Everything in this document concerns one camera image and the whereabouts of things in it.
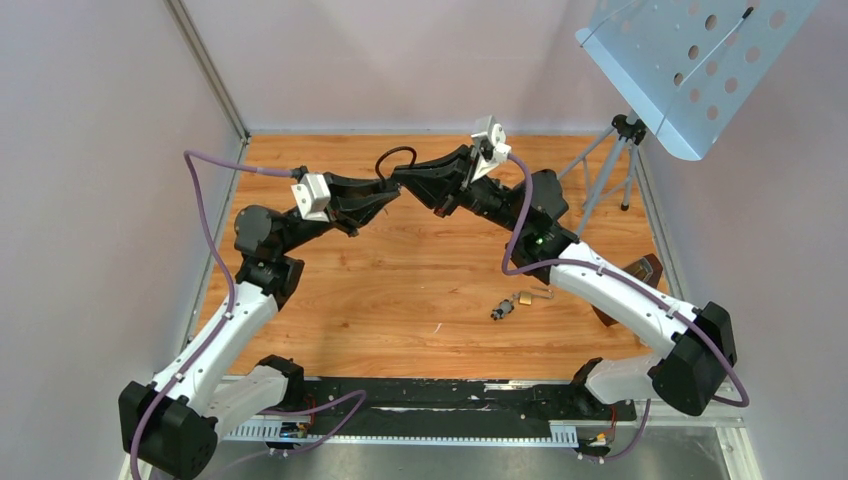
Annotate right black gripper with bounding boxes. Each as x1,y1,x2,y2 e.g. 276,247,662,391
390,146,526,236

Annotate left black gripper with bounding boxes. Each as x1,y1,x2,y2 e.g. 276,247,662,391
277,171,400,256

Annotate black cable lock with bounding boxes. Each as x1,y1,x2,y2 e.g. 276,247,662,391
374,145,419,183

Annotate small padlock keys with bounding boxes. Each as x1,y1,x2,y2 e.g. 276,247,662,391
490,299,515,321

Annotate small brass padlock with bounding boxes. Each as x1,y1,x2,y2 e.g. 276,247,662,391
517,286,554,306

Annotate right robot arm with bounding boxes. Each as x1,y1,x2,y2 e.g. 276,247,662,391
391,146,751,418

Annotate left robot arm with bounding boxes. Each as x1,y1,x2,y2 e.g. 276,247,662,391
118,173,400,479

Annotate grey stand tripod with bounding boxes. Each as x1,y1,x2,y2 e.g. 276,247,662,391
557,110,648,236

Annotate brown wooden metronome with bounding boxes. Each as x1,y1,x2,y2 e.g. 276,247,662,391
592,253,663,328

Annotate light blue music stand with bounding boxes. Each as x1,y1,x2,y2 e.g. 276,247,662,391
575,0,817,161

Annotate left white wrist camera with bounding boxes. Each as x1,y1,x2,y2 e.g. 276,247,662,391
291,173,332,223

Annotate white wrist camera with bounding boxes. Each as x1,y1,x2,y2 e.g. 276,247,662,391
470,115,512,183
291,173,332,223

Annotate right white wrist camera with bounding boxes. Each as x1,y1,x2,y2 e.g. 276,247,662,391
470,115,512,183

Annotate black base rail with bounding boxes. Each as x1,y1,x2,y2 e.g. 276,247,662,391
225,374,743,458

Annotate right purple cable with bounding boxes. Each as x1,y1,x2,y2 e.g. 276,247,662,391
500,152,751,409

